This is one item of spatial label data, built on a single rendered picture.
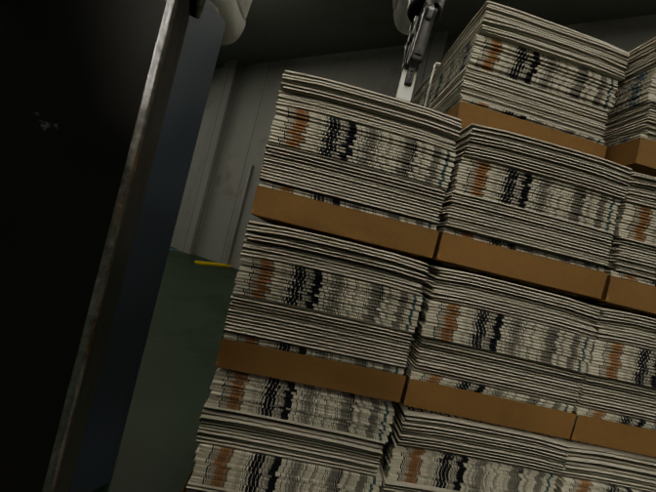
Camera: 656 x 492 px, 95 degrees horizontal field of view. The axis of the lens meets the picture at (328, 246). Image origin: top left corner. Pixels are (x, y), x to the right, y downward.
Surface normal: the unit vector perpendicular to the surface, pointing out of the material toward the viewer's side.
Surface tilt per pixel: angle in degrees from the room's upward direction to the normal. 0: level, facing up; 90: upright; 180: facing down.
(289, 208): 93
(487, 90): 90
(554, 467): 90
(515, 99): 90
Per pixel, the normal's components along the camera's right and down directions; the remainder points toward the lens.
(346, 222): 0.07, 0.04
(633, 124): -0.97, -0.24
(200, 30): 0.85, 0.20
